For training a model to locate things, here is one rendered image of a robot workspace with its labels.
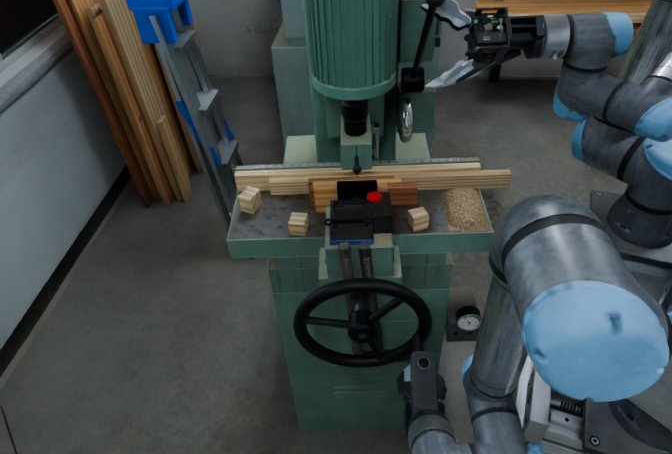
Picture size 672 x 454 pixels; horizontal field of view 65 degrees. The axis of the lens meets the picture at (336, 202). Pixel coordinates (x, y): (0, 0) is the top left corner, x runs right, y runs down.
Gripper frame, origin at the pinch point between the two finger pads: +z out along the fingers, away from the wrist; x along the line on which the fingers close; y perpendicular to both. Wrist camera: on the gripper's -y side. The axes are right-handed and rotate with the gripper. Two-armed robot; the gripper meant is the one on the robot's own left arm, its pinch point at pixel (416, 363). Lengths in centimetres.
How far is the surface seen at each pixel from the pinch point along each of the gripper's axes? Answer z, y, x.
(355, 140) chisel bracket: 16.4, -45.0, -10.8
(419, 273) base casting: 20.1, -12.6, 3.3
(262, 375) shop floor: 77, 44, -48
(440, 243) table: 15.1, -21.2, 7.6
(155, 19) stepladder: 75, -83, -74
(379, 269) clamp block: 5.6, -18.5, -6.7
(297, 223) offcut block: 13.1, -27.3, -24.3
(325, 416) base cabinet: 54, 46, -24
